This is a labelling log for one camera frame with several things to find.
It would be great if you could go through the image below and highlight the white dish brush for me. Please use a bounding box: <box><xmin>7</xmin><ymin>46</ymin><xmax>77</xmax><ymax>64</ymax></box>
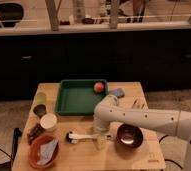
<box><xmin>65</xmin><ymin>131</ymin><xmax>112</xmax><ymax>144</ymax></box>

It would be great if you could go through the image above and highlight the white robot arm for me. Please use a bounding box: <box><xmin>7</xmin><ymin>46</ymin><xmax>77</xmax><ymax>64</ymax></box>
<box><xmin>93</xmin><ymin>95</ymin><xmax>191</xmax><ymax>171</ymax></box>

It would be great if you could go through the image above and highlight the orange ball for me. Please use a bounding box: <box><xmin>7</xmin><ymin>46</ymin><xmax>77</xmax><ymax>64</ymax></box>
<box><xmin>94</xmin><ymin>82</ymin><xmax>104</xmax><ymax>93</ymax></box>

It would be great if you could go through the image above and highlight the green plastic tray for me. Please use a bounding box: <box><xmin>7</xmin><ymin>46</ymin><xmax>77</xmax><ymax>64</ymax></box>
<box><xmin>55</xmin><ymin>79</ymin><xmax>108</xmax><ymax>116</ymax></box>

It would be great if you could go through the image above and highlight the blue sponge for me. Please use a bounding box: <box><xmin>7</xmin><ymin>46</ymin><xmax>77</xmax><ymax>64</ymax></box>
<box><xmin>109</xmin><ymin>88</ymin><xmax>125</xmax><ymax>98</ymax></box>

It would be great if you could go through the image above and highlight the clear plastic box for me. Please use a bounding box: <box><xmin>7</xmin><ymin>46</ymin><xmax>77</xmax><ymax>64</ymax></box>
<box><xmin>132</xmin><ymin>99</ymin><xmax>146</xmax><ymax>109</ymax></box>

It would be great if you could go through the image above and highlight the white paper cup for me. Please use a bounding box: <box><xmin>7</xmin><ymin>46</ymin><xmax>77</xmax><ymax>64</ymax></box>
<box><xmin>40</xmin><ymin>113</ymin><xmax>57</xmax><ymax>131</ymax></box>

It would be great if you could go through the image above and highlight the dark brown bowl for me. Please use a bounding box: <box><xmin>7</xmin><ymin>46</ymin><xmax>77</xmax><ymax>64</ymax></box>
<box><xmin>117</xmin><ymin>124</ymin><xmax>143</xmax><ymax>149</ymax></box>

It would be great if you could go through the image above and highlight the dark metal cup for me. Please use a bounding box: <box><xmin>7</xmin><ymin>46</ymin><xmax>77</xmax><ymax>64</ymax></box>
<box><xmin>33</xmin><ymin>104</ymin><xmax>47</xmax><ymax>118</ymax></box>

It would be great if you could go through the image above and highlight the brown grape bunch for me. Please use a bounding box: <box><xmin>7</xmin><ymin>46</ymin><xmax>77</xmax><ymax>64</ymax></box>
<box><xmin>27</xmin><ymin>123</ymin><xmax>44</xmax><ymax>144</ymax></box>

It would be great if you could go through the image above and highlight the grey folded cloth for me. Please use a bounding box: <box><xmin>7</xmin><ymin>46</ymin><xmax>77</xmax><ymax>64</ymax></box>
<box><xmin>37</xmin><ymin>139</ymin><xmax>58</xmax><ymax>165</ymax></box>

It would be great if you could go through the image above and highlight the orange plate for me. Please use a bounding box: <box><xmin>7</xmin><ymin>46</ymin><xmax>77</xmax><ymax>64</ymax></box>
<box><xmin>28</xmin><ymin>135</ymin><xmax>59</xmax><ymax>169</ymax></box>

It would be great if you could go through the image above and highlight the black chair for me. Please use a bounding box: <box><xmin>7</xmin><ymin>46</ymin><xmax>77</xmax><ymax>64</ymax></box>
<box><xmin>0</xmin><ymin>3</ymin><xmax>24</xmax><ymax>27</ymax></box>

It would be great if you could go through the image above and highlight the black cable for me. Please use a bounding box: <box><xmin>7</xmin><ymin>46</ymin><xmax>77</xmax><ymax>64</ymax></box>
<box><xmin>158</xmin><ymin>134</ymin><xmax>187</xmax><ymax>171</ymax></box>

